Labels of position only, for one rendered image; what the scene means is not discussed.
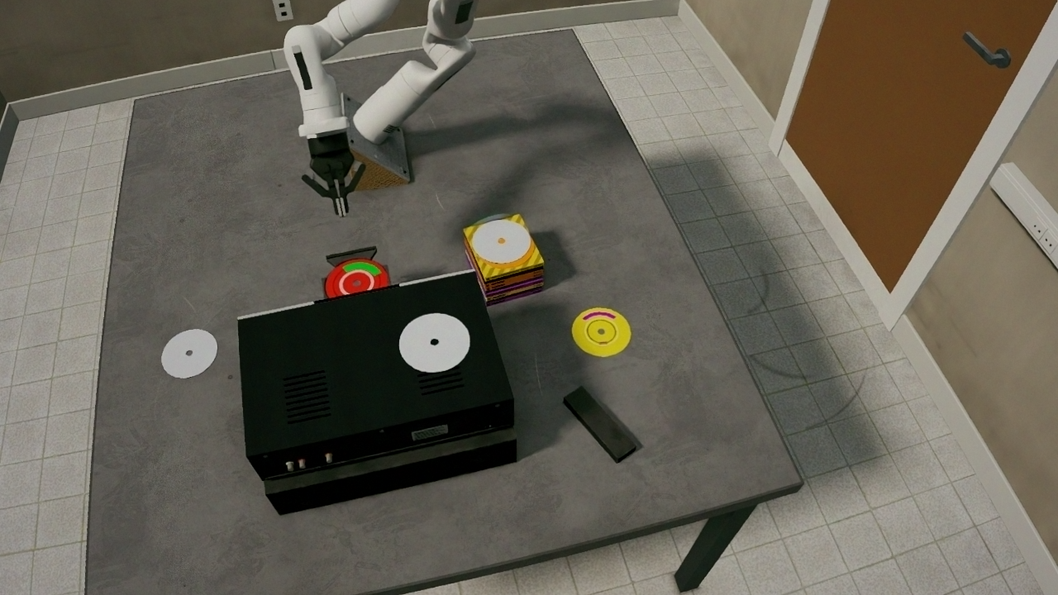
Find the white disc with centre hole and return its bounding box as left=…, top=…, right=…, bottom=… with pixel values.
left=472, top=220, right=531, bottom=264
left=399, top=313, right=470, bottom=373
left=162, top=330, right=217, bottom=378

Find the red cd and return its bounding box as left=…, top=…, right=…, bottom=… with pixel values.
left=326, top=259, right=388, bottom=298

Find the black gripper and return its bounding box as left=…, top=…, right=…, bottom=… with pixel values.
left=302, top=131, right=366, bottom=217

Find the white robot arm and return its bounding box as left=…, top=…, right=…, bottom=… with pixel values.
left=284, top=0, right=479, bottom=144

